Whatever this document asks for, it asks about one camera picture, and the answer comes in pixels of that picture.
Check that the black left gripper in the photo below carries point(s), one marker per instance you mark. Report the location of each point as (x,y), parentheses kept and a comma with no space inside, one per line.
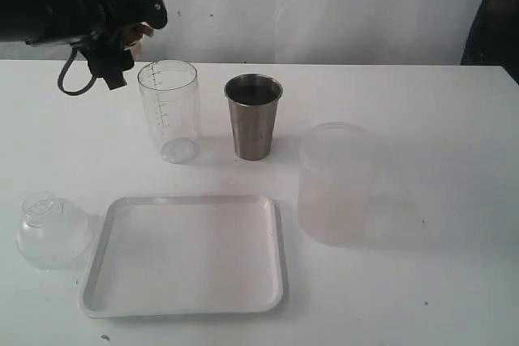
(105,20)

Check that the clear plastic measuring tumbler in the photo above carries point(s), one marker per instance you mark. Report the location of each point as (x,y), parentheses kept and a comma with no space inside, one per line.
(169,91)

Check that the stainless steel cup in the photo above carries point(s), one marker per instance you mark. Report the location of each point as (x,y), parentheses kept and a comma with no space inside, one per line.
(252,101)

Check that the clear dome strainer lid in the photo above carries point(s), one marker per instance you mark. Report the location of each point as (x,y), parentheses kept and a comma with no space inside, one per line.
(54,233)

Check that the brown wooden cup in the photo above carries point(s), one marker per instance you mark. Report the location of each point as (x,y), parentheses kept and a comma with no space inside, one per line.
(132,36)

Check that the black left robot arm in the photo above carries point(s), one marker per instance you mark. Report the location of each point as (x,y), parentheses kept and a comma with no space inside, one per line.
(46,22)

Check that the white rectangular tray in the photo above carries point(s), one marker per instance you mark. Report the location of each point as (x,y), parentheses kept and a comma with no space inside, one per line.
(185,255)

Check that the white backdrop sheet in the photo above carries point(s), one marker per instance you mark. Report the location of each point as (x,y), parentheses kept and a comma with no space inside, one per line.
(429,32)

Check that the translucent plastic container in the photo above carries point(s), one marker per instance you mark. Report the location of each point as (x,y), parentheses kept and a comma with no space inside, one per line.
(339,163)

